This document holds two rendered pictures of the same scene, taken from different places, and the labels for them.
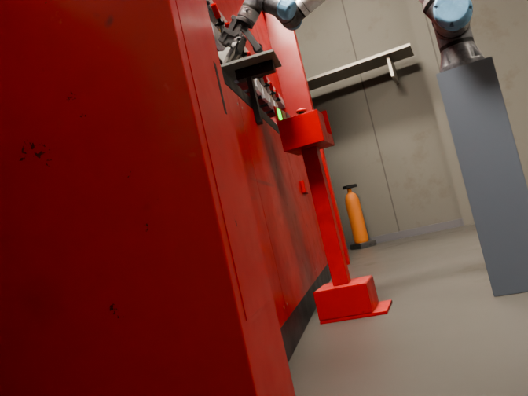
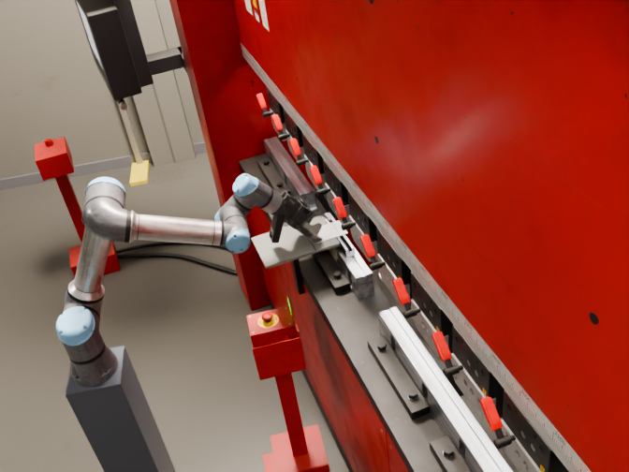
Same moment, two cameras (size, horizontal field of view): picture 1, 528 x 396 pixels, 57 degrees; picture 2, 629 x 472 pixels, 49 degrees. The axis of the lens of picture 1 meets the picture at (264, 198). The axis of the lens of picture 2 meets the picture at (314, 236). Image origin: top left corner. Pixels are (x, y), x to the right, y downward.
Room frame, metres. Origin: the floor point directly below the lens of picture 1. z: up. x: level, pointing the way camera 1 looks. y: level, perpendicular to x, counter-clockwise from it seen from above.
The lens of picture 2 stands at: (3.55, -0.79, 2.41)
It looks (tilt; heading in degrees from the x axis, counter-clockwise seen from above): 36 degrees down; 155
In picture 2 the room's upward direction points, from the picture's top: 9 degrees counter-clockwise
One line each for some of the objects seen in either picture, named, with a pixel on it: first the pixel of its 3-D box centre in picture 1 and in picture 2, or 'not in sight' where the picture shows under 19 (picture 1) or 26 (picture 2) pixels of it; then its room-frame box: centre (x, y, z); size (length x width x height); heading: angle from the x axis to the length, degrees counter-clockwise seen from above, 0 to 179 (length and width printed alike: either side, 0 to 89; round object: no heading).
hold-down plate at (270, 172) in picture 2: not in sight; (273, 178); (1.23, 0.17, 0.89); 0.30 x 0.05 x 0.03; 169
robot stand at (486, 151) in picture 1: (491, 177); (128, 441); (1.71, -0.79, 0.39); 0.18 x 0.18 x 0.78; 68
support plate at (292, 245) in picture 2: (243, 67); (294, 241); (1.80, -0.04, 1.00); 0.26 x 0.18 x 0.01; 79
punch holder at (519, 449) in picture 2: (258, 89); (541, 439); (2.98, -0.11, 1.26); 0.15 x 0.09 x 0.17; 169
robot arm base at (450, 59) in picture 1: (460, 57); (91, 359); (1.71, -0.79, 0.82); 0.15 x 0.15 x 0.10
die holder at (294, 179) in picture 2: not in sight; (288, 173); (1.29, 0.21, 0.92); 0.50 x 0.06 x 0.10; 169
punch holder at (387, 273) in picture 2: not in sight; (403, 263); (2.39, 0.00, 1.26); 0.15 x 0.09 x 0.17; 169
